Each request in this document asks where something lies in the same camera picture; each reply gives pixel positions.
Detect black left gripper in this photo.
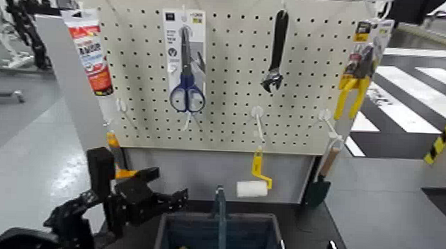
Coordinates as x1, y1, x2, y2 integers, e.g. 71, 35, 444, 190
112, 166, 190, 228

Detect blue grey crate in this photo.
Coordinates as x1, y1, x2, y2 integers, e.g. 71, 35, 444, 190
153, 184, 289, 249

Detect white pegboard hook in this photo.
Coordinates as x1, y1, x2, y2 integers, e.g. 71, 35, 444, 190
249, 105, 268, 150
114, 98, 130, 126
316, 108, 345, 142
181, 110, 193, 132

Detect beige perforated pegboard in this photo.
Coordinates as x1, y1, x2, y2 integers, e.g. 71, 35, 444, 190
70, 0, 377, 158

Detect black floor mat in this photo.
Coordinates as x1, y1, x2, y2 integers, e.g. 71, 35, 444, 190
420, 186, 446, 227

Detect blue scissors in card package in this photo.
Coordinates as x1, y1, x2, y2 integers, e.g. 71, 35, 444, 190
159, 8, 210, 115

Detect white red sealant tube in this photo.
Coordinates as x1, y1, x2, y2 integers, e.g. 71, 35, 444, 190
57, 8, 123, 127

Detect yellow pliers in card package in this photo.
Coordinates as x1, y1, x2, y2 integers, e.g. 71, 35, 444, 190
333, 18, 395, 123

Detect black adjustable wrench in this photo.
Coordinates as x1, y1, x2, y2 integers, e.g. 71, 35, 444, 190
261, 8, 290, 94

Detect black robot in background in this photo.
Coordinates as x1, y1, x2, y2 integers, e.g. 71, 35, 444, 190
0, 0, 62, 71

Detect black box in background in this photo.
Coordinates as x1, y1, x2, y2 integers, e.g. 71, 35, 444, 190
387, 0, 446, 26

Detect grey brush with yellow handle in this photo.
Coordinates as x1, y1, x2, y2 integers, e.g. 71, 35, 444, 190
105, 131, 141, 181

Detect green trowel with wooden handle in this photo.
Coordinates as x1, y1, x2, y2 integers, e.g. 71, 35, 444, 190
304, 144, 343, 210

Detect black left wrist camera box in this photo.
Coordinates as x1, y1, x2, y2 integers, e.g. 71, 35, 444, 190
83, 146, 118, 238

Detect yellow handled white paint roller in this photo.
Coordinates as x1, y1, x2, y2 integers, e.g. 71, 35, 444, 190
235, 147, 275, 200

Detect white metal stand frame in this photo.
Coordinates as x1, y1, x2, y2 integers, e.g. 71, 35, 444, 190
0, 0, 38, 76

